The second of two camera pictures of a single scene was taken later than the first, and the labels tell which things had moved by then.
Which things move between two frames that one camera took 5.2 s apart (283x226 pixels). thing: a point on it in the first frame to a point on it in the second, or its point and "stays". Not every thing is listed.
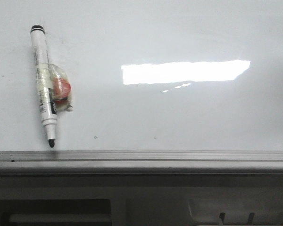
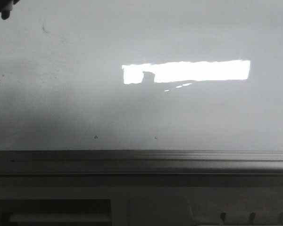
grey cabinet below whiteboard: x=141 y=199 stays
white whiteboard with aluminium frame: x=158 y=87 stays
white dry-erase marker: x=45 y=85 to x=6 y=6
